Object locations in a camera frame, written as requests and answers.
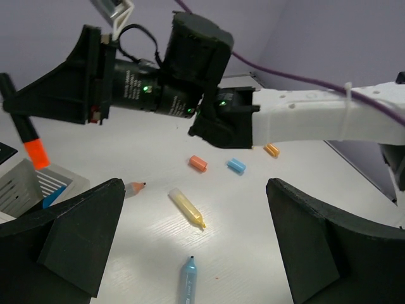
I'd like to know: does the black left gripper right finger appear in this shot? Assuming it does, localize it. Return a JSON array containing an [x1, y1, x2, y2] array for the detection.
[[266, 178, 404, 303]]

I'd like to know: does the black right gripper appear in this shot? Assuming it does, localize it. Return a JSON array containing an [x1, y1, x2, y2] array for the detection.
[[85, 11, 235, 125]]

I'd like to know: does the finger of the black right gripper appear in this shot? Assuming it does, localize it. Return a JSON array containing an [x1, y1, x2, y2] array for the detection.
[[3, 25, 101, 124]]

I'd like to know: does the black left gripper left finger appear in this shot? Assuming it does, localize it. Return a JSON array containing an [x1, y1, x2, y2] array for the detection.
[[1, 178, 125, 303]]

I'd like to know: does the black highlighter orange cap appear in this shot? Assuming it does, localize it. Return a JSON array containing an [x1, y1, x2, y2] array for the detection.
[[1, 73, 51, 170]]

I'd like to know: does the light blue marker cap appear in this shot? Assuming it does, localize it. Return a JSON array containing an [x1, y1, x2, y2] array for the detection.
[[227, 158, 246, 175]]

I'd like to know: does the light blue marker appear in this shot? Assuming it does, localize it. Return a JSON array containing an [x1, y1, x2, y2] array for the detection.
[[178, 256, 197, 304]]

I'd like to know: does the white slotted organizer box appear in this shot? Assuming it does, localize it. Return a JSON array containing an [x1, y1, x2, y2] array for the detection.
[[1, 159, 90, 224]]

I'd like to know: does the orange marker cap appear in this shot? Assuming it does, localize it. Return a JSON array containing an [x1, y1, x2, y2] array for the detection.
[[189, 155, 208, 173]]

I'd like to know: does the black slotted organizer box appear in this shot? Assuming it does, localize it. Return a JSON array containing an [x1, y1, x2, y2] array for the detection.
[[0, 142, 18, 165]]

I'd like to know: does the orange-tipped clear marker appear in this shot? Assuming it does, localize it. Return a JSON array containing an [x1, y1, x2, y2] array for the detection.
[[125, 182, 146, 199]]

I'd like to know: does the amber marker cap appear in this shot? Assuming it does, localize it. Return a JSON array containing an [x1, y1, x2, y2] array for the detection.
[[263, 143, 280, 158]]

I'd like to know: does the yellow uncapped marker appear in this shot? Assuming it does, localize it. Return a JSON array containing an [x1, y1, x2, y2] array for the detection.
[[168, 188, 206, 229]]

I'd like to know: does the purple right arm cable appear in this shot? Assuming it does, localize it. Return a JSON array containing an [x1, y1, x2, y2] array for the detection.
[[173, 0, 405, 126]]

